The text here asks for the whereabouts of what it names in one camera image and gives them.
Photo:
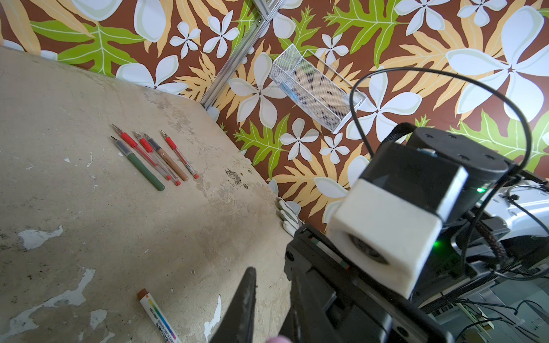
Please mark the clear red-capped pen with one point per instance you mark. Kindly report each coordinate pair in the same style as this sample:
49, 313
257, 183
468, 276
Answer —
159, 164

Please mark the dark green pen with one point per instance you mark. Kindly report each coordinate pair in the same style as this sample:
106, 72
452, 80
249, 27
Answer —
127, 152

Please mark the white mesh basket right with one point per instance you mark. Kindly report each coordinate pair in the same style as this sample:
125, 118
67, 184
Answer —
324, 95

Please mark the brown gold pen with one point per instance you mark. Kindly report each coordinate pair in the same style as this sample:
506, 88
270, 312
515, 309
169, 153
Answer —
168, 161

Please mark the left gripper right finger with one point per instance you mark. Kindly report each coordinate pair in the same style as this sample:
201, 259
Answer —
309, 323

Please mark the white brown-capped marker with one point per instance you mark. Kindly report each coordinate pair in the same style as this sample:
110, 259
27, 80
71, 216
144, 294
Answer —
159, 320

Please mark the red gel pen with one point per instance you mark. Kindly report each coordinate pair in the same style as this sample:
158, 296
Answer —
183, 159

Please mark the pink pen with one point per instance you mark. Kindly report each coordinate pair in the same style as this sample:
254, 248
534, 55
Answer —
279, 339

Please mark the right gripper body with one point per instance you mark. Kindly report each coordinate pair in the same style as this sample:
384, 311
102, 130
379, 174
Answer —
359, 308

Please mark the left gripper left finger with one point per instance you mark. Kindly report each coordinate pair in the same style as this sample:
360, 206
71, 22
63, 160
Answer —
238, 323

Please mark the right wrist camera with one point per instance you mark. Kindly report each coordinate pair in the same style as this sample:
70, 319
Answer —
389, 221

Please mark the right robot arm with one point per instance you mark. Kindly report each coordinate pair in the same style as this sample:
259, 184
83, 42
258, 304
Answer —
487, 171

